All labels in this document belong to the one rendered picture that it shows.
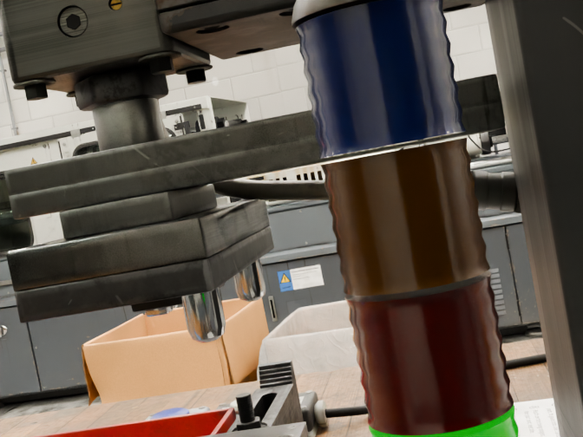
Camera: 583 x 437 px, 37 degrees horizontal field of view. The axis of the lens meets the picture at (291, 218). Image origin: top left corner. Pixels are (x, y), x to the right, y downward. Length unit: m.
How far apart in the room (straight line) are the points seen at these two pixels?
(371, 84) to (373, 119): 0.01
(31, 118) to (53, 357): 2.77
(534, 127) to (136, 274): 0.20
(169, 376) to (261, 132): 2.42
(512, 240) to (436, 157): 4.74
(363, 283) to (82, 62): 0.28
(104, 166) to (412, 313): 0.28
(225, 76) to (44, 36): 6.72
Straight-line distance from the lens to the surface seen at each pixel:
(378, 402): 0.22
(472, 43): 6.93
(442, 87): 0.21
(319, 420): 0.87
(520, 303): 5.00
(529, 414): 0.82
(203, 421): 0.79
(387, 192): 0.21
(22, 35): 0.48
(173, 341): 2.82
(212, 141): 0.45
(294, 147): 0.44
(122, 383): 2.91
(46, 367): 5.73
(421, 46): 0.21
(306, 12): 0.22
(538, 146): 0.42
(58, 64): 0.47
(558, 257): 0.42
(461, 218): 0.21
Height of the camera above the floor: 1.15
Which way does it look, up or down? 3 degrees down
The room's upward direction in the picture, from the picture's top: 11 degrees counter-clockwise
